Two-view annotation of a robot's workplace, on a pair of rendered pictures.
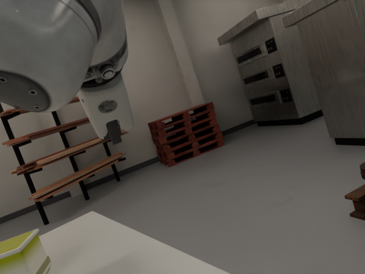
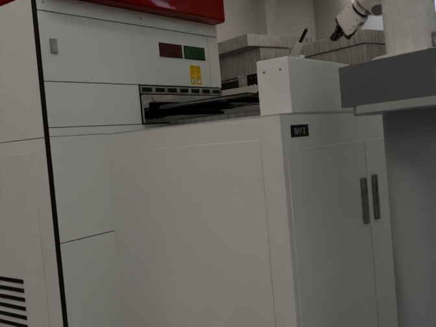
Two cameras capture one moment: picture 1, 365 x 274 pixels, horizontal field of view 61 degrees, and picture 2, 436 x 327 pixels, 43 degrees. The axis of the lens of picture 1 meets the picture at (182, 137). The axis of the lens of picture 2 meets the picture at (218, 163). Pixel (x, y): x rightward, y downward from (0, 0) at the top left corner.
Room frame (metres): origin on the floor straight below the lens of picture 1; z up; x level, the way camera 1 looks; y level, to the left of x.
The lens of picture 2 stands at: (-1.44, 1.39, 0.76)
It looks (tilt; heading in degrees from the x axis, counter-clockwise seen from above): 2 degrees down; 339
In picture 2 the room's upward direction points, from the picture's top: 5 degrees counter-clockwise
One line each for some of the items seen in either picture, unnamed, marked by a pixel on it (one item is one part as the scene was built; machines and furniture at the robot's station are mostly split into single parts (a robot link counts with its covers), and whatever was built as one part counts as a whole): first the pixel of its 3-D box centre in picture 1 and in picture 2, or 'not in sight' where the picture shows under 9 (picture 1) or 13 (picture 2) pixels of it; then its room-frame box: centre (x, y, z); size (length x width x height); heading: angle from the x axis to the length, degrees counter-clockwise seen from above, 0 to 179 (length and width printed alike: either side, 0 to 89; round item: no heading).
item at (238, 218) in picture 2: not in sight; (286, 241); (0.23, 0.52, 0.41); 0.96 x 0.64 x 0.82; 121
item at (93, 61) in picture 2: not in sight; (145, 72); (0.38, 0.92, 1.02); 0.81 x 0.03 x 0.40; 121
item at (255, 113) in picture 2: not in sight; (230, 118); (0.17, 0.71, 0.84); 0.50 x 0.02 x 0.03; 31
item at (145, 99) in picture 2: not in sight; (186, 108); (0.46, 0.76, 0.89); 0.44 x 0.02 x 0.10; 121
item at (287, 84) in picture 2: not in sight; (323, 89); (-0.06, 0.51, 0.89); 0.55 x 0.09 x 0.14; 121
